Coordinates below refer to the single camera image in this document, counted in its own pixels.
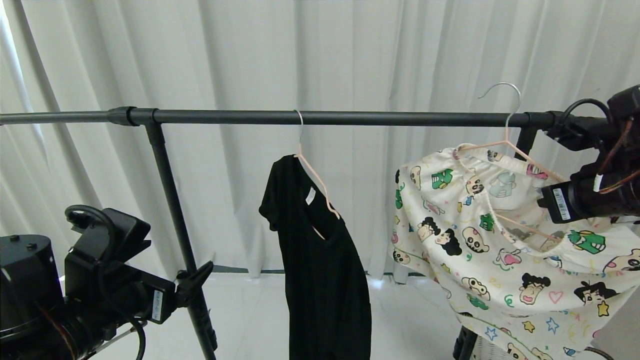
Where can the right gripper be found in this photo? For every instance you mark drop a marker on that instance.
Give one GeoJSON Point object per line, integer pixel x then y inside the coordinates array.
{"type": "Point", "coordinates": [580, 197]}

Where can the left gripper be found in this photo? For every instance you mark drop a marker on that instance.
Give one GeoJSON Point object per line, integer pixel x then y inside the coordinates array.
{"type": "Point", "coordinates": [140, 305]}

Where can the pink clothes hanger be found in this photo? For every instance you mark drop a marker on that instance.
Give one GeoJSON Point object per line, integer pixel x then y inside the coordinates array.
{"type": "Point", "coordinates": [300, 135]}
{"type": "Point", "coordinates": [506, 132]}

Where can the cream printed garment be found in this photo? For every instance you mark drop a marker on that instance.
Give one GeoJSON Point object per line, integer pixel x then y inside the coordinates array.
{"type": "Point", "coordinates": [500, 260]}

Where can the black t-shirt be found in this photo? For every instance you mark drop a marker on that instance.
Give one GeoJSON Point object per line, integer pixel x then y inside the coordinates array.
{"type": "Point", "coordinates": [320, 290]}

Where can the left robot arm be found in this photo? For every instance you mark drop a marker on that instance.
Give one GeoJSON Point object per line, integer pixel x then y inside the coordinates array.
{"type": "Point", "coordinates": [25, 280]}

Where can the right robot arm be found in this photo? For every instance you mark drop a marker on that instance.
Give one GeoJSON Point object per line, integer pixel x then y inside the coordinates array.
{"type": "Point", "coordinates": [625, 165]}

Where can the white laundry basket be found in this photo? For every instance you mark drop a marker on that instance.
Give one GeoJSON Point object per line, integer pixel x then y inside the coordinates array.
{"type": "Point", "coordinates": [482, 350]}

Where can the black clothes rack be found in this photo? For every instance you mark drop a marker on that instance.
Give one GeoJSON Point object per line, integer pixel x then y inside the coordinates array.
{"type": "Point", "coordinates": [300, 118]}

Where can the white curtain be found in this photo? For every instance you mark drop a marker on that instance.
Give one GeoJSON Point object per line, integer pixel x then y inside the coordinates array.
{"type": "Point", "coordinates": [300, 50]}

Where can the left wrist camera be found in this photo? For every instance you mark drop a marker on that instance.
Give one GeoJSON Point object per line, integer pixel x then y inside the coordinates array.
{"type": "Point", "coordinates": [105, 250]}

